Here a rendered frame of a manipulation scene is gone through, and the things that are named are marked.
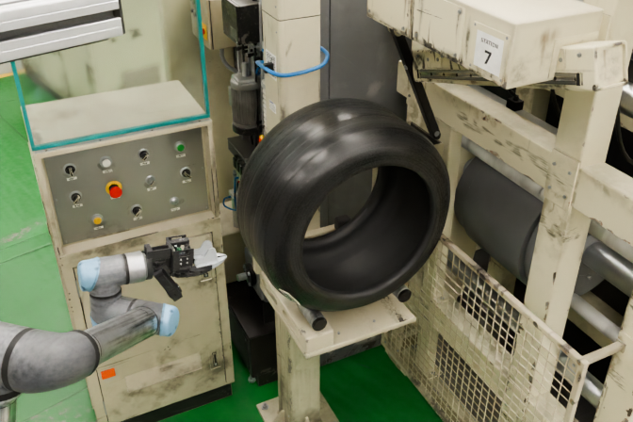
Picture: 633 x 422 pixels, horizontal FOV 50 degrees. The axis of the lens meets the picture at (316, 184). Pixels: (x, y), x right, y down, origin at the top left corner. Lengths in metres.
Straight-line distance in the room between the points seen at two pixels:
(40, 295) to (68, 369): 2.36
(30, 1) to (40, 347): 0.80
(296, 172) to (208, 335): 1.19
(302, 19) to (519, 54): 0.66
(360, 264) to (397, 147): 0.53
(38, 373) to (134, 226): 1.11
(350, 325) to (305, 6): 0.94
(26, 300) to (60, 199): 1.48
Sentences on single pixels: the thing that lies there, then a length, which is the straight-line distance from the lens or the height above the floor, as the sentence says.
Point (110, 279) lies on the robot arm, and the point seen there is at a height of 1.20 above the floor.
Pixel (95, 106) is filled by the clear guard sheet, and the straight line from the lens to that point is 2.14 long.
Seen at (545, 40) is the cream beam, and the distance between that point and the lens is 1.54.
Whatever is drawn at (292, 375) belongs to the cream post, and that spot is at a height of 0.33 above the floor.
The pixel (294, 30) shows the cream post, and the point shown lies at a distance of 1.90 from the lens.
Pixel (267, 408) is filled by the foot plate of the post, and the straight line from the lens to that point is 2.91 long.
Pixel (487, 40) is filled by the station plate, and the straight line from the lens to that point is 1.53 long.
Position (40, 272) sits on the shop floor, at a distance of 3.87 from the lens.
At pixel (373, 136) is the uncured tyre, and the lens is 1.69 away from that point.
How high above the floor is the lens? 2.19
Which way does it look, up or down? 30 degrees down
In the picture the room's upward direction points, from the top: straight up
